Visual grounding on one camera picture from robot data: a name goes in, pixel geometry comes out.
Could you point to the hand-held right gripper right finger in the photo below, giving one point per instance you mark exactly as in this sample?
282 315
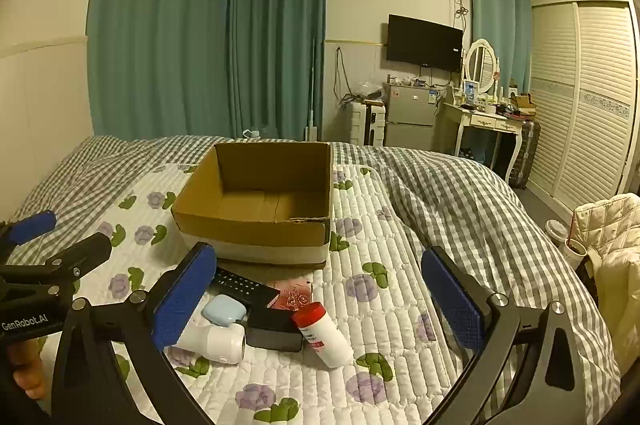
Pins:
452 300

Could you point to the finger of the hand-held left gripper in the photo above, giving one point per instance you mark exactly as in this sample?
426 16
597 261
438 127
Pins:
32 225
85 250

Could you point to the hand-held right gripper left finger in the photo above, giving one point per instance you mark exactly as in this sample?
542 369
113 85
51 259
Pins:
184 300

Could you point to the light blue earbuds case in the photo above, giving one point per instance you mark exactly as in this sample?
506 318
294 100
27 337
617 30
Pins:
222 309

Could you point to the white box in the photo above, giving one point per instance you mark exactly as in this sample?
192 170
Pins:
215 342

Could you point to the black cylindrical bottle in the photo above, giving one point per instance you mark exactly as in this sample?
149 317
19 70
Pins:
240 286

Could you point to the small black box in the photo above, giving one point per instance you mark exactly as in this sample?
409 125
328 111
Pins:
272 330

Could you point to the pink patterned packet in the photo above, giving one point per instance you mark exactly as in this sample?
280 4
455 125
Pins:
295 295

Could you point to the small red object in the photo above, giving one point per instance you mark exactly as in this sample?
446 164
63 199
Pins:
325 340

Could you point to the person's left hand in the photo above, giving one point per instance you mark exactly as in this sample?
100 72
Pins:
27 370

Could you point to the grey checked duvet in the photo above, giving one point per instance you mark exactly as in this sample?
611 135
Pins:
450 200

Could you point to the white trash bin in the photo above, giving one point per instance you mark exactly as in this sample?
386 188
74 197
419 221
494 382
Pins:
556 232

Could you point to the white cup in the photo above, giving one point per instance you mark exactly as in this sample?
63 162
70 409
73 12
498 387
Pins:
575 252

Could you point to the white floral quilted mat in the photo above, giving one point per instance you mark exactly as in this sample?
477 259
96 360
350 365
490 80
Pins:
360 205

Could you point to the white quilted jacket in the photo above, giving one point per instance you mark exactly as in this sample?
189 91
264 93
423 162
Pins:
615 245

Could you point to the small white object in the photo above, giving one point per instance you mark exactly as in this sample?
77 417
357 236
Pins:
251 133

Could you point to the white dressing table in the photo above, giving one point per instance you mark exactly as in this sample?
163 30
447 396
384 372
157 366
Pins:
480 122

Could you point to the small silver fridge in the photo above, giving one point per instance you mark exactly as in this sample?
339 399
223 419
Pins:
410 115

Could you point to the white ribbed suitcase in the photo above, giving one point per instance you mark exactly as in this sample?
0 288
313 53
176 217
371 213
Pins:
362 125

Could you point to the small brown cardboard box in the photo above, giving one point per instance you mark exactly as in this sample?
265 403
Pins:
524 104

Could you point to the wide green curtain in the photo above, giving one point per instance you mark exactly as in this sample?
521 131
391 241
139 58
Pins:
160 30

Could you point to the white mop pole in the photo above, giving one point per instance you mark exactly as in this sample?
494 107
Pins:
312 105

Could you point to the white louvred wardrobe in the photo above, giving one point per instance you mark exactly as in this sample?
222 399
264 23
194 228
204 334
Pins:
585 105

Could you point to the oval white vanity mirror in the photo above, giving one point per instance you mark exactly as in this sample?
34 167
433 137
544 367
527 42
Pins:
481 62

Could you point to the narrow green curtain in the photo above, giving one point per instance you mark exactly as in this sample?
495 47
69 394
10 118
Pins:
277 35

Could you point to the green curtain beside wardrobe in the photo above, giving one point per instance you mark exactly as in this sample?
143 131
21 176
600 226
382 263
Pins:
500 15

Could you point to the black wall television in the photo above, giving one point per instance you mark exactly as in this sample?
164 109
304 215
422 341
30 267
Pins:
424 42

